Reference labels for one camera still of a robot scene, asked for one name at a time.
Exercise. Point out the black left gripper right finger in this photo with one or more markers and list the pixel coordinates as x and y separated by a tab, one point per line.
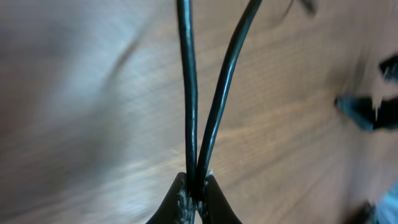
216	209

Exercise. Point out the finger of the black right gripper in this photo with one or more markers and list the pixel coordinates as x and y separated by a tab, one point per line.
388	68
362	112

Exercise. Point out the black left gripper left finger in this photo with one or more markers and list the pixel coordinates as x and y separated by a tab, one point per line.
177	206

